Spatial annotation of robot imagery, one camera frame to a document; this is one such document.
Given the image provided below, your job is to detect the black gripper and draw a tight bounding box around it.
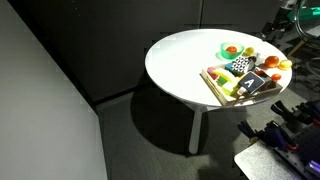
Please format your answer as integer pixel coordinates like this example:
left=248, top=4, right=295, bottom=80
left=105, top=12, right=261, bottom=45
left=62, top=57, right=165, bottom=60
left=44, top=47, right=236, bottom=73
left=270, top=8, right=295, bottom=34

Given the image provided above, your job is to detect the toy orange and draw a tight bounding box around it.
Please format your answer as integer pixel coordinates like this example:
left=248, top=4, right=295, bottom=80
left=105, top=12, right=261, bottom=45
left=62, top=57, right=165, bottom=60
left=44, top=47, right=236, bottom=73
left=264, top=55, right=280, bottom=69

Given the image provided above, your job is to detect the yellow toy lemon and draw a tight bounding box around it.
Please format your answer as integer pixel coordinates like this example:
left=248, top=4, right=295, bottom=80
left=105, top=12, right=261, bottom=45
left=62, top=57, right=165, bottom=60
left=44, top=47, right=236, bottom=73
left=278, top=59, right=293, bottom=71

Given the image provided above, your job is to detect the red toy tomato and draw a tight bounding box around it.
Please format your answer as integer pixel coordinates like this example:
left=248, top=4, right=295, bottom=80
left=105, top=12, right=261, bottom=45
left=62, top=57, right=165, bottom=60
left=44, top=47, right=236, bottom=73
left=225, top=45, right=238, bottom=54

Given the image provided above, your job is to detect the red toy strawberry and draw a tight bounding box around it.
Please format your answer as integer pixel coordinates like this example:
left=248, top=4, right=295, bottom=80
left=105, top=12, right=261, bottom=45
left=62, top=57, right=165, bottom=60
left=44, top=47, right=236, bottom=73
left=270, top=73, right=283, bottom=83

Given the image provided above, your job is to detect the green translucent bowl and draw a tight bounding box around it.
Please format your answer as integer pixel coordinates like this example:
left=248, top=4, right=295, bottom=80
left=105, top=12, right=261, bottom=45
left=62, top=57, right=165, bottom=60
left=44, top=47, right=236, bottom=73
left=219, top=41, right=245, bottom=61

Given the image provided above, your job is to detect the toy cube with white A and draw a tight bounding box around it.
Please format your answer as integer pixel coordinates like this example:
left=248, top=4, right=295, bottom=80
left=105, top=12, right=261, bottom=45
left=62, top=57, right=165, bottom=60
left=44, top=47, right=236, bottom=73
left=237, top=71, right=266, bottom=96

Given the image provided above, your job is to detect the yellow toy cylinder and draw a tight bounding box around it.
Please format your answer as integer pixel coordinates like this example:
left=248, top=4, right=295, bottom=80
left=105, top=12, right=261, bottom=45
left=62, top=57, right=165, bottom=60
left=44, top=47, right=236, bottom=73
left=212, top=68, right=239, bottom=84

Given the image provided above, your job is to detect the small white toy piece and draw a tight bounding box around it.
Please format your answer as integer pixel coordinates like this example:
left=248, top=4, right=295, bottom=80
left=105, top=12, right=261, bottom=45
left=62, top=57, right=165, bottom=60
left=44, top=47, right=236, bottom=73
left=236, top=86, right=248, bottom=97

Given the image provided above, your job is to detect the pale green toy block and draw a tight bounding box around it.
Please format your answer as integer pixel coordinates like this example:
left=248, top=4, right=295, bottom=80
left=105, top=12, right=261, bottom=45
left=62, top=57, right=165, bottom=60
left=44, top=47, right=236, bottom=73
left=221, top=81, right=239, bottom=96

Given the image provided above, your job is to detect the wooden toy tray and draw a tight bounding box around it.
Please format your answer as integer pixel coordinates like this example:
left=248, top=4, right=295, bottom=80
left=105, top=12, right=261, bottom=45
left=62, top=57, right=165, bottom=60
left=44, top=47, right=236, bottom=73
left=199, top=58, right=284, bottom=108

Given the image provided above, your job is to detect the wooden furniture leg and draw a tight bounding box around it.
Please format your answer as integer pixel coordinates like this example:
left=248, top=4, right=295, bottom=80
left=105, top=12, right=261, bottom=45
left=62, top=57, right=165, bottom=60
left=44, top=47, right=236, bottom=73
left=287, top=39, right=306, bottom=58

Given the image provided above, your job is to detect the white desk top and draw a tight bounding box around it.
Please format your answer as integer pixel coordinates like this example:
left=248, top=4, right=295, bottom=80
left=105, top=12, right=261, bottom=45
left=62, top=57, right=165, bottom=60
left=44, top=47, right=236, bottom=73
left=306, top=25, right=320, bottom=38

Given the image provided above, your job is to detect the black spring clamp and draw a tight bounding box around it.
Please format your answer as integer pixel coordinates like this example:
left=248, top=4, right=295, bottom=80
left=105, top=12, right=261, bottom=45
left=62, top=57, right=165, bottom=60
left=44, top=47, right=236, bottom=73
left=270, top=99, right=303, bottom=123
left=237, top=120, right=268, bottom=143

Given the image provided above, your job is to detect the purple clamp with orange trigger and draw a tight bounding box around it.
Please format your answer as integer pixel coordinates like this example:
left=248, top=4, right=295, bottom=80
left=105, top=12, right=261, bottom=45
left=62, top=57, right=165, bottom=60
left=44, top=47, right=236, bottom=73
left=263, top=124, right=299, bottom=153

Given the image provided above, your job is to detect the perforated metal breadboard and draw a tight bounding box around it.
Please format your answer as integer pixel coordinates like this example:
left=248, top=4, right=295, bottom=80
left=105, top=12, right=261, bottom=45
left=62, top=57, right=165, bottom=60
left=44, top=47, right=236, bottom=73
left=273, top=123, right=320, bottom=180

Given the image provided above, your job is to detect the flat metal plate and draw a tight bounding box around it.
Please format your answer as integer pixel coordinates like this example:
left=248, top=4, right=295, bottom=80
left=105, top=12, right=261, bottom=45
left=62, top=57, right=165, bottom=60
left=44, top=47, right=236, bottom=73
left=234, top=139, right=306, bottom=180

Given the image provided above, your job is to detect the grey partition panel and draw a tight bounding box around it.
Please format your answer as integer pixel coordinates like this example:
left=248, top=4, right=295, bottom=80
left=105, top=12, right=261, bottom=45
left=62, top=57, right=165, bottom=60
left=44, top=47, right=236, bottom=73
left=0, top=0, right=108, bottom=180

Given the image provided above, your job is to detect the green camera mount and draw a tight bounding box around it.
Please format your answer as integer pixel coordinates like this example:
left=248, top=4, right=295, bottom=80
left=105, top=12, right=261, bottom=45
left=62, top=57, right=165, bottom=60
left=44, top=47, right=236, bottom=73
left=289, top=7, right=320, bottom=24

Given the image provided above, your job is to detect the white table pedestal leg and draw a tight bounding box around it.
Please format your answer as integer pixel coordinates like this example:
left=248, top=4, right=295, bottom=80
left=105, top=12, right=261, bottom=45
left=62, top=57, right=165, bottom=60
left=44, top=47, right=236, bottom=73
left=188, top=103, right=221, bottom=155

